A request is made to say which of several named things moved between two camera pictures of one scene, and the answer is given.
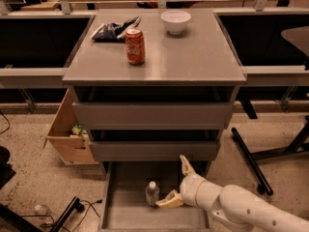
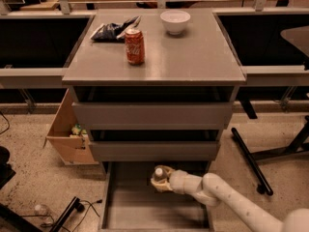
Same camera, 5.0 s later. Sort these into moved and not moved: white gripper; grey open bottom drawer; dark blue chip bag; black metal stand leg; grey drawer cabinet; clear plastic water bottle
Moved: white gripper; clear plastic water bottle
Not moved: black metal stand leg; dark blue chip bag; grey open bottom drawer; grey drawer cabinet
